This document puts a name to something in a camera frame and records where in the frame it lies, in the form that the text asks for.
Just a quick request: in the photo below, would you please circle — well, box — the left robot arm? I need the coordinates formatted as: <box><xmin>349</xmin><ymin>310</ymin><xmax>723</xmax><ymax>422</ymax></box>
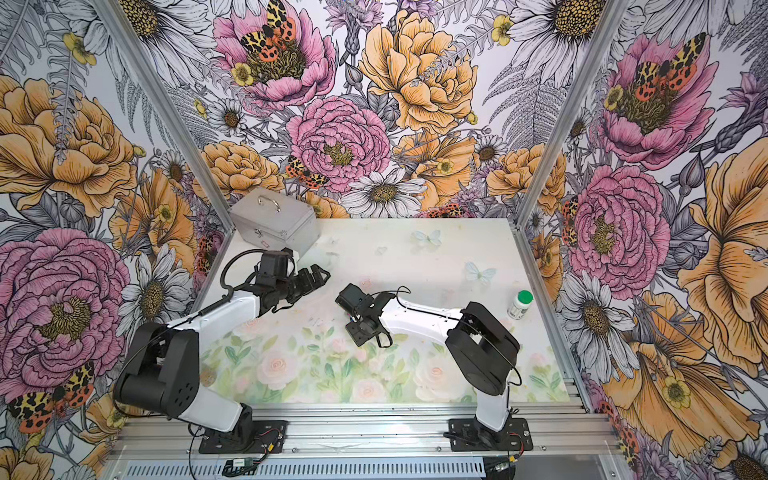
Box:
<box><xmin>113</xmin><ymin>248</ymin><xmax>331</xmax><ymax>453</ymax></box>

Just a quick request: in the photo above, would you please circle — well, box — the silver metal case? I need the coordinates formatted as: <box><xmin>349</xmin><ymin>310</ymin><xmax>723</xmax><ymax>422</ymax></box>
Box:
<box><xmin>229</xmin><ymin>187</ymin><xmax>320</xmax><ymax>256</ymax></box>

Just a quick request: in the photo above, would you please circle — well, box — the aluminium front rail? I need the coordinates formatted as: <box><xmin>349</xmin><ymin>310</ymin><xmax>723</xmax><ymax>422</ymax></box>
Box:
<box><xmin>111</xmin><ymin>403</ymin><xmax>619</xmax><ymax>460</ymax></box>

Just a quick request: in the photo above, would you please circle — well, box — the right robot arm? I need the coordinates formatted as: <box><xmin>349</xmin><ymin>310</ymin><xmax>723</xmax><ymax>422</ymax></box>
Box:
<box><xmin>336</xmin><ymin>284</ymin><xmax>525</xmax><ymax>451</ymax></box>

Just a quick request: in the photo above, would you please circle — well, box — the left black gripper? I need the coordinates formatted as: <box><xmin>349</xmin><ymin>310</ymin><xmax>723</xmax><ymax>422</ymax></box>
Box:
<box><xmin>276</xmin><ymin>264</ymin><xmax>330</xmax><ymax>304</ymax></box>

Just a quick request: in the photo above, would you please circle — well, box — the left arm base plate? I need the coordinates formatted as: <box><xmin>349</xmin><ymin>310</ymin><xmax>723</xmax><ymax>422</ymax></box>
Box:
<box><xmin>198</xmin><ymin>420</ymin><xmax>288</xmax><ymax>455</ymax></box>

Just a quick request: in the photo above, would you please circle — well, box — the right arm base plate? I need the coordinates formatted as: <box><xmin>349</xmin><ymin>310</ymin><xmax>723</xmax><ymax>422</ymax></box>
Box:
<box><xmin>443</xmin><ymin>417</ymin><xmax>534</xmax><ymax>453</ymax></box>

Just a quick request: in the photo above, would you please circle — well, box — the small green circuit board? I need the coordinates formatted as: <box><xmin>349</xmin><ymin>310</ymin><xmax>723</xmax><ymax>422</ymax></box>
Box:
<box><xmin>221</xmin><ymin>458</ymin><xmax>259</xmax><ymax>478</ymax></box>

